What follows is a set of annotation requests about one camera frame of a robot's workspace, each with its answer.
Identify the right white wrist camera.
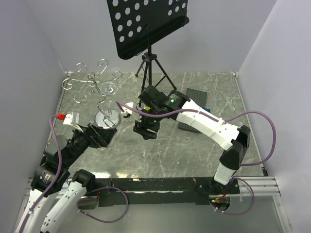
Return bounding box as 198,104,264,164
121,102,141,122

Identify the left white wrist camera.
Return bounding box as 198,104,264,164
57,111,83,132

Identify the purple cable loop under rail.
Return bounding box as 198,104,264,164
76,186,129,222

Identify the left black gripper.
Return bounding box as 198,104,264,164
62,122,117,167

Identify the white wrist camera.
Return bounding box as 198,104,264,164
121,102,141,122
57,111,83,132

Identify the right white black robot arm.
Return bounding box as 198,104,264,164
129,85,250,195

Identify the grey lego baseplate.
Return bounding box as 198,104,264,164
178,88,207,133

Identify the clear wine glass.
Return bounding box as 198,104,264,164
100,81,118,107

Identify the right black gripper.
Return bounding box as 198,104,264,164
134,105,164,140

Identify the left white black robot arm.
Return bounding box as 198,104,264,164
15,124,117,233

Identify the chrome wine glass rack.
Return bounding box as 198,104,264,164
61,59,122,129

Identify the black perforated music stand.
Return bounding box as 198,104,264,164
107,0,190,91

